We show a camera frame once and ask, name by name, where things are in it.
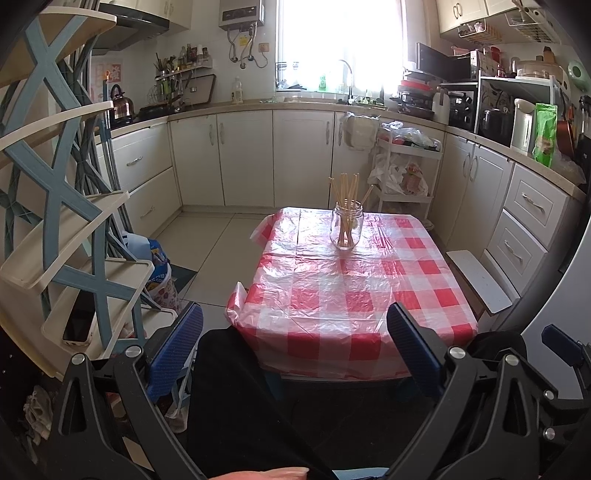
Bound white rolling cart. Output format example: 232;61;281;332
369;127;445;227

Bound copper pan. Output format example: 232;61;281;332
556;117;575;158

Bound dark range hood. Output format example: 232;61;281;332
92;2;169;51

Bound black smartphone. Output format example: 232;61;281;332
61;288;100;347

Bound red white checkered tablecloth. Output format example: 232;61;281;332
225;206;478;380

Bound chrome sink faucet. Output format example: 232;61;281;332
339;59;355;104

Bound clear glass jar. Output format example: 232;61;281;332
329;199;365;251

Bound person's left hand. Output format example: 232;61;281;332
217;467;310;480

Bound white hanging trash bin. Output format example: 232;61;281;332
342;111;379;149

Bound bunch of wooden chopsticks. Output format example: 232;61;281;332
329;173;375;247

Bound black microwave oven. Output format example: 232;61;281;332
416;42;481;84

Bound brown-rimmed tray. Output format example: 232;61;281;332
187;73;217;104

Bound floral fabric bin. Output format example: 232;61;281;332
145;263;181;312

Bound clear plastic bags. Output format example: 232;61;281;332
381;121;441;148

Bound hanging dark kitchen tools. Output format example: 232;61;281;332
577;95;591;162

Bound copper kettle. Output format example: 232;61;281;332
108;84;136;124

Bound water heater hoses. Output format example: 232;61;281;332
228;23;259;70

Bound green food packet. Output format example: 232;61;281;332
533;102;558;168

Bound white plastic bag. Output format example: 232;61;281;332
369;154;404;192

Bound bright kitchen window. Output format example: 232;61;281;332
276;0;409;90

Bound white plastic jug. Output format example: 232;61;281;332
433;90;451;124

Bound pale green round device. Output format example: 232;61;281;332
568;60;587;90

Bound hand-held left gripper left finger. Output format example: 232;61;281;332
48;302;206;480

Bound dark doormat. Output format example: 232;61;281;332
170;265;199;296

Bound black air fryer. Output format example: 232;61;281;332
480;107;514;145

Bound crumpled grey cloth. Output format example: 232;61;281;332
23;385;51;439

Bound grey metal folding frame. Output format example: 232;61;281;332
69;32;139;259

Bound white stool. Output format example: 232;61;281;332
445;249;514;313

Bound cream base cabinets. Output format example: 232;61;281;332
95;104;587;287

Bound red and black cookware stack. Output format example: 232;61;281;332
397;69;437;121

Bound white counter shelf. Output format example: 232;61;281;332
475;74;557;139

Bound pink wall sticker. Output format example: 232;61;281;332
95;62;122;93

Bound white thermos pot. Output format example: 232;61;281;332
510;98;536;157

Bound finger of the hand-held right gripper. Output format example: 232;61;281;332
542;324;584;368

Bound white wall water heater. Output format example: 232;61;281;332
218;0;265;31

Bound wall utensil rack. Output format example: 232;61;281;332
150;44;215;112

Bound black toaster oven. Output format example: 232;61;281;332
445;85;478;130

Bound blue and cream shelf rack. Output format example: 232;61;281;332
0;4;155;377

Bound clear lidded food container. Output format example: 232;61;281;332
515;58;561;79

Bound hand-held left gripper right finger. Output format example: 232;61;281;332
387;302;541;480

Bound white wire basket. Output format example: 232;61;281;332
457;18;490;38
505;7;555;28

